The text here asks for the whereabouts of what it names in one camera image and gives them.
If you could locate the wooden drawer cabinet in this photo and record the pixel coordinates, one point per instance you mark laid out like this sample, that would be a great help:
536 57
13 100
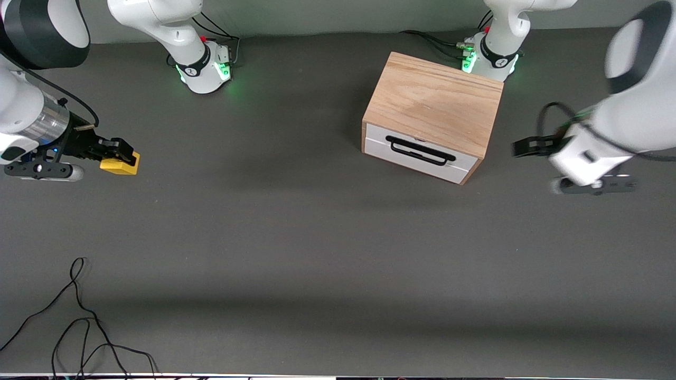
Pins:
438 100

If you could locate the yellow block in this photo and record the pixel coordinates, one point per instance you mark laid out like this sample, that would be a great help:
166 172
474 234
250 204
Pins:
120 168

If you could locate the white-fronted wooden drawer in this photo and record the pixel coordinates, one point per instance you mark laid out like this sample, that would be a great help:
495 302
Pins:
380 145

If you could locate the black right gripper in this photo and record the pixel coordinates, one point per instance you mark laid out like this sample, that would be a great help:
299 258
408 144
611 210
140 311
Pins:
81 143

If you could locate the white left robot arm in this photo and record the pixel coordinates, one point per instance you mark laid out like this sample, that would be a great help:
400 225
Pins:
634 116

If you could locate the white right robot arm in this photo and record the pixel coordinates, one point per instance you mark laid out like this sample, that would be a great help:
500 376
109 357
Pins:
31 111

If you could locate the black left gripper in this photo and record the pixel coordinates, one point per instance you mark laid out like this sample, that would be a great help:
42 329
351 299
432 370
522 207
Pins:
549 144

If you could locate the dark grey table mat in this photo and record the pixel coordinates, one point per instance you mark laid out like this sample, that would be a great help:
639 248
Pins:
338 264

